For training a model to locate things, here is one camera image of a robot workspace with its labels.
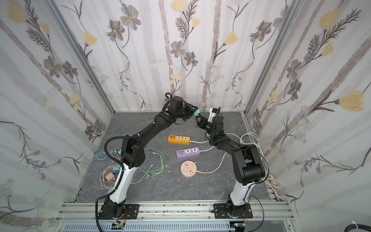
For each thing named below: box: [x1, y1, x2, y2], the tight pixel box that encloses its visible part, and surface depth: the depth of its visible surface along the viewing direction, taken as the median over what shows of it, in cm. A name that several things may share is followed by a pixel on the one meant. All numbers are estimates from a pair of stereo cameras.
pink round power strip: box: [180, 160, 198, 178], surface depth 88 cm
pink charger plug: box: [105, 172, 115, 182], surface depth 86 cm
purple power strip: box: [176, 146, 201, 160], surface depth 96 cm
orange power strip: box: [167, 134, 191, 145], surface depth 103 cm
